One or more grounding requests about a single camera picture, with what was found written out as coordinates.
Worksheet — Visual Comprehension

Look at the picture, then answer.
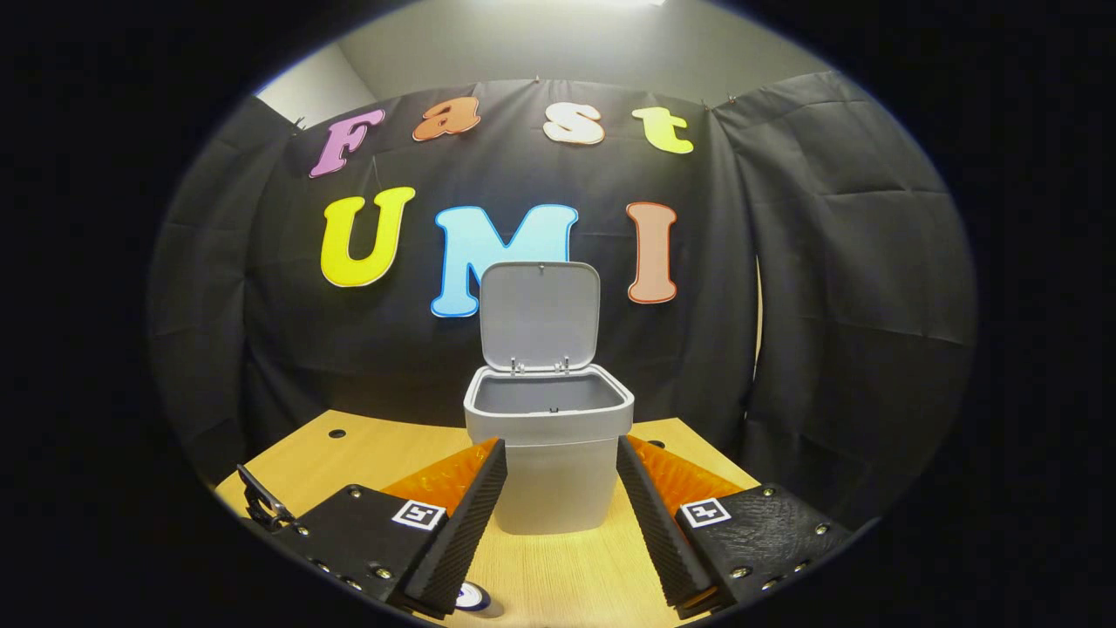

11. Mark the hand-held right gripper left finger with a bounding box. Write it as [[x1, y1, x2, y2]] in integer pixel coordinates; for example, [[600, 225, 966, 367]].
[[262, 437, 508, 620]]

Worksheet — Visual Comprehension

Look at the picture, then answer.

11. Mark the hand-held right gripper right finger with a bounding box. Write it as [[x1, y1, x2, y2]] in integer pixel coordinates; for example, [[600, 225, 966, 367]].
[[616, 434, 855, 620]]

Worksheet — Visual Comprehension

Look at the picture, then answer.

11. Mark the silver pop can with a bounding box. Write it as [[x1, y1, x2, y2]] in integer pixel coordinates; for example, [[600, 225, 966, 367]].
[[453, 580, 494, 617]]

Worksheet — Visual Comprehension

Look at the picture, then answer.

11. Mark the white desktop garbage bin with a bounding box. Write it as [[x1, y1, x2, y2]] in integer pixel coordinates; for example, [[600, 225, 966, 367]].
[[463, 260, 636, 536]]

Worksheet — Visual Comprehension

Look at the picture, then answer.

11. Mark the wooden desktop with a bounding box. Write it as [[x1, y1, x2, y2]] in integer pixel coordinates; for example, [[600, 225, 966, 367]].
[[214, 408, 761, 628]]

